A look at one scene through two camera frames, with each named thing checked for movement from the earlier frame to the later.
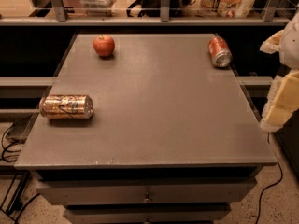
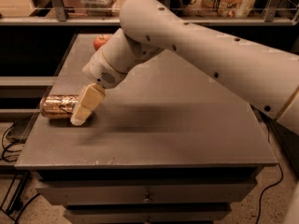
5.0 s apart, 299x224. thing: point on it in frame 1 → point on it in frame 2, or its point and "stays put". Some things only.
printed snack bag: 228,2 stays put
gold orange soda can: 66,106 stays put
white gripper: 290,49 → 99,69
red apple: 104,45 stays put
